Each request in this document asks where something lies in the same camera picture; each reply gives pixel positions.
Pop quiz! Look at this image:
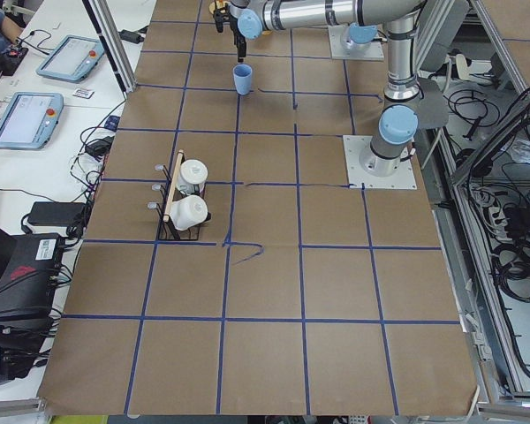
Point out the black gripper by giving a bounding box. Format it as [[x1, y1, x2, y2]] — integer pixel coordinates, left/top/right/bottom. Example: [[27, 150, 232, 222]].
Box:
[[212, 0, 246, 62]]

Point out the light blue plastic cup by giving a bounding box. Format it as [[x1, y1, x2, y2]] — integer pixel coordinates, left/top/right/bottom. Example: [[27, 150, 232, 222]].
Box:
[[232, 64, 253, 95]]

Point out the white mug with face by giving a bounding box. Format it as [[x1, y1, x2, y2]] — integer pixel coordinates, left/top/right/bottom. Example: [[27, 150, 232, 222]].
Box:
[[177, 159, 208, 195]]

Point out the blue teach pendant far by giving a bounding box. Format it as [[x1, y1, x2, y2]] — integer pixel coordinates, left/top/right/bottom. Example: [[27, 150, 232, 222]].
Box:
[[36, 35, 104, 83]]

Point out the blue teach pendant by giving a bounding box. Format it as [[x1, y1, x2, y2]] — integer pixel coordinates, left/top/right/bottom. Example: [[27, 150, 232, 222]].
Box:
[[0, 92, 64, 150], [36, 35, 104, 83]]

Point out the white mug outer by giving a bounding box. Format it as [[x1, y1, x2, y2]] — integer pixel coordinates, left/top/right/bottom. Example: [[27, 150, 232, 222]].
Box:
[[170, 195, 208, 231]]

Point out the wooden rack rod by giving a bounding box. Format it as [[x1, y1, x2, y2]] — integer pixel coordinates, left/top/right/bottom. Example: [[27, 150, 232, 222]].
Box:
[[163, 149, 185, 223]]

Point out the blue teach pendant near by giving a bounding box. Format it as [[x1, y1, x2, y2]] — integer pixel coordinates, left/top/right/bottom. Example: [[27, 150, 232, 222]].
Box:
[[0, 92, 64, 150]]

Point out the black power adapter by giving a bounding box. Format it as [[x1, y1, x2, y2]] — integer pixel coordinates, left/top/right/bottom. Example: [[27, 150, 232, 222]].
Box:
[[20, 201, 87, 234]]

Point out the black computer box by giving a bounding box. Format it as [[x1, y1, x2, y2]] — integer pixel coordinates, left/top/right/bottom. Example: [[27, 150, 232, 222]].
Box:
[[0, 228, 64, 322]]

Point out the aluminium frame post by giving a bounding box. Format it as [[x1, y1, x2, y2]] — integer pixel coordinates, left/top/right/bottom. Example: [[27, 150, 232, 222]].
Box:
[[82, 0, 137, 94]]

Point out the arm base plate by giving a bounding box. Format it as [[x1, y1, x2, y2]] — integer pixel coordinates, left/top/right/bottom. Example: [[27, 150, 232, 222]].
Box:
[[329, 23, 384, 62], [343, 135, 417, 190]]

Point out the black wire mug rack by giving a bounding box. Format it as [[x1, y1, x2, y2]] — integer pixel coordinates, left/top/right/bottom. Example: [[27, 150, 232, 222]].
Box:
[[148, 156, 211, 241]]

